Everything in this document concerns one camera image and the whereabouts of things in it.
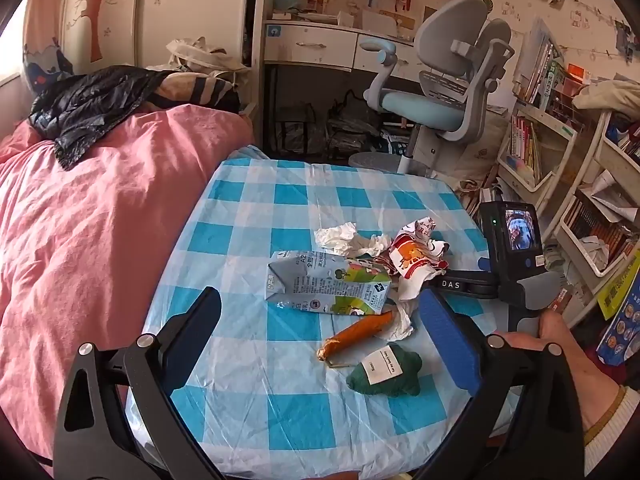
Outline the row of upright books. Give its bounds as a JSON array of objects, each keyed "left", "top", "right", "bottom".
[{"left": 512, "top": 17, "right": 568, "bottom": 111}]

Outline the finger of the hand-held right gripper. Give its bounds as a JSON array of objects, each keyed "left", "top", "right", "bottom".
[{"left": 422, "top": 269, "right": 501, "bottom": 302}]

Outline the pink blanket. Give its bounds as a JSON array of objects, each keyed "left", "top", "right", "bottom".
[{"left": 0, "top": 105, "right": 256, "bottom": 466}]

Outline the beige fabric box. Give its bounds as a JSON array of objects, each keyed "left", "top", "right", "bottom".
[{"left": 450, "top": 110, "right": 511, "bottom": 186}]

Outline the colourful picture box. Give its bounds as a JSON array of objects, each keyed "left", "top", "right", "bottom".
[{"left": 597, "top": 285, "right": 640, "bottom": 366}]

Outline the orange carrot toy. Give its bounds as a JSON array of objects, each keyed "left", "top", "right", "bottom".
[{"left": 316, "top": 310, "right": 396, "bottom": 367}]

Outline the white desk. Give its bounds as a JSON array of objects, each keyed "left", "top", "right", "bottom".
[{"left": 252, "top": 0, "right": 496, "bottom": 153}]

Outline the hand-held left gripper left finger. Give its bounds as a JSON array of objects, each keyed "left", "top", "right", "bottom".
[{"left": 52, "top": 286, "right": 223, "bottom": 480}]

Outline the yellow green book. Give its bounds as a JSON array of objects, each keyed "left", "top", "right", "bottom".
[{"left": 597, "top": 255, "right": 640, "bottom": 321}]

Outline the grey milk carton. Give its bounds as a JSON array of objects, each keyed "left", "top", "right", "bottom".
[{"left": 265, "top": 251, "right": 393, "bottom": 317}]

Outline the striped beige pillow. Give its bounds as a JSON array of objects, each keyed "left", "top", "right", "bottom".
[{"left": 145, "top": 71, "right": 241, "bottom": 113}]

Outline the grey blue office chair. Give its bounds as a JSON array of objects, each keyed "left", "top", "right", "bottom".
[{"left": 347, "top": 0, "right": 516, "bottom": 178}]

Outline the wide white desk drawer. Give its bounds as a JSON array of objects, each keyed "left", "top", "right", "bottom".
[{"left": 265, "top": 22, "right": 358, "bottom": 63}]

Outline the green plush toy white label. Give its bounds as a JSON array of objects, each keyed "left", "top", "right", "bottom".
[{"left": 346, "top": 342, "right": 423, "bottom": 398}]

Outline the blue white bag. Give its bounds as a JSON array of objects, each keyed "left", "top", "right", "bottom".
[{"left": 385, "top": 130, "right": 416, "bottom": 157}]

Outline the white tissue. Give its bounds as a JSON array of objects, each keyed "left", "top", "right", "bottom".
[
  {"left": 387, "top": 300, "right": 416, "bottom": 342},
  {"left": 350, "top": 233, "right": 391, "bottom": 260},
  {"left": 315, "top": 221, "right": 358, "bottom": 257}
]

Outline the shiny black jacket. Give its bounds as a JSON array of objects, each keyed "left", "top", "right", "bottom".
[{"left": 27, "top": 66, "right": 176, "bottom": 171}]

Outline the narrow white desk drawer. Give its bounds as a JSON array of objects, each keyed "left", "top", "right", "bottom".
[{"left": 355, "top": 35, "right": 426, "bottom": 78}]

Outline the blue white checked tablecloth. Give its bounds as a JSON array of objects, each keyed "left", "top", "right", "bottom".
[{"left": 125, "top": 145, "right": 521, "bottom": 480}]

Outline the person's right forearm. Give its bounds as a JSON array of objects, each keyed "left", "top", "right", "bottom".
[{"left": 582, "top": 385, "right": 640, "bottom": 480}]

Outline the cream cloth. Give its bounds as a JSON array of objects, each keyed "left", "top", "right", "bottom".
[{"left": 572, "top": 76, "right": 640, "bottom": 111}]

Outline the tall white book rack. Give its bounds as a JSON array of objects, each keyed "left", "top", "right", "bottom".
[{"left": 557, "top": 110, "right": 640, "bottom": 326}]

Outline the blue cartoon cushion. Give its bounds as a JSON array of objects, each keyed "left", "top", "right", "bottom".
[{"left": 22, "top": 37, "right": 76, "bottom": 93}]

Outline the pile of papers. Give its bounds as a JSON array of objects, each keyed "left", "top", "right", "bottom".
[{"left": 460, "top": 180, "right": 506, "bottom": 216}]

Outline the black plastic bag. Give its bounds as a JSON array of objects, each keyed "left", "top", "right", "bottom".
[{"left": 327, "top": 91, "right": 386, "bottom": 153}]

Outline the beige canvas bag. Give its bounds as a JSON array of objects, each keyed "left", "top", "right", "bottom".
[{"left": 166, "top": 37, "right": 251, "bottom": 73}]

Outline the person's right hand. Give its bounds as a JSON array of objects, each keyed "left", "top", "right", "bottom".
[{"left": 495, "top": 308, "right": 623, "bottom": 433}]

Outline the red white wrapper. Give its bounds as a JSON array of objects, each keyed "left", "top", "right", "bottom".
[{"left": 375, "top": 216, "right": 451, "bottom": 303}]

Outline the black mesh bag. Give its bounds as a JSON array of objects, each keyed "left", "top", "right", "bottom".
[{"left": 274, "top": 105, "right": 321, "bottom": 156}]

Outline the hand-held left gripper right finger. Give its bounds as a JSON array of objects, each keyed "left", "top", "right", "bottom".
[{"left": 417, "top": 287, "right": 586, "bottom": 480}]

